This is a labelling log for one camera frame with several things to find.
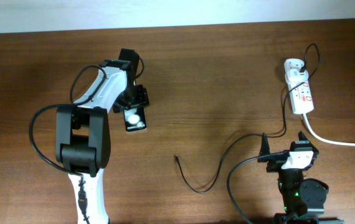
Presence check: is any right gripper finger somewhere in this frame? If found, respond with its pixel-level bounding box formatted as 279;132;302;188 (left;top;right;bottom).
259;133;270;156
298;131;309;142

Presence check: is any black smartphone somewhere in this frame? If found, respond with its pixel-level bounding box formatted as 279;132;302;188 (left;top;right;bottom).
124;107;147;133

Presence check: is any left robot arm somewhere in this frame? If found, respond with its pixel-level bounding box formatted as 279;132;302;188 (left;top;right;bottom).
55;49;149;223

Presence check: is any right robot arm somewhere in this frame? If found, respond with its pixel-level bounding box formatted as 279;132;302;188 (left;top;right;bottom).
257;131;344;224

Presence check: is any white USB charger plug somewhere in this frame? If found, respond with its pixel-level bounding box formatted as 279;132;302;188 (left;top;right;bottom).
285;68;309;84

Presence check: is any white power strip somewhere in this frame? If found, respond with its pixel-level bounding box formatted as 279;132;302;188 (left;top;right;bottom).
284;58;314;114

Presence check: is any white power strip cord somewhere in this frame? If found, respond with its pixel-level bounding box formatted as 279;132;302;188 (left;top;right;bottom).
301;113;355;149

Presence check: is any thin black charging cable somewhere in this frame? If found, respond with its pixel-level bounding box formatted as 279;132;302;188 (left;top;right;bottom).
174;42;321;194

